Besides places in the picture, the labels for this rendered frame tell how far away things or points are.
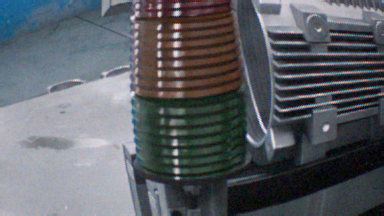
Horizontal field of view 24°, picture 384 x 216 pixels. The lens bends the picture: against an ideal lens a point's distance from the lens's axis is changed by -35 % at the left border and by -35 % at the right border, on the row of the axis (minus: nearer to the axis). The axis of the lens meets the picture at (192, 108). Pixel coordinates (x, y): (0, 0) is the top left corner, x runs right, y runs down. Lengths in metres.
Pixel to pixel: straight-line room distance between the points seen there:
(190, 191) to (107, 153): 0.78
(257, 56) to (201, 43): 0.44
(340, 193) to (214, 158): 0.36
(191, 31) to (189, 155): 0.06
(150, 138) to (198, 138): 0.02
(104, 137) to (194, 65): 0.87
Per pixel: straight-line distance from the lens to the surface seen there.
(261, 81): 1.07
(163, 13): 0.63
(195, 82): 0.64
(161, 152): 0.65
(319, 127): 0.93
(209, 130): 0.65
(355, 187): 1.00
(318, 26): 0.91
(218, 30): 0.64
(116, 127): 1.54
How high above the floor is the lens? 1.25
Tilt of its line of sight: 16 degrees down
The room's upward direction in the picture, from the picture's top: 4 degrees counter-clockwise
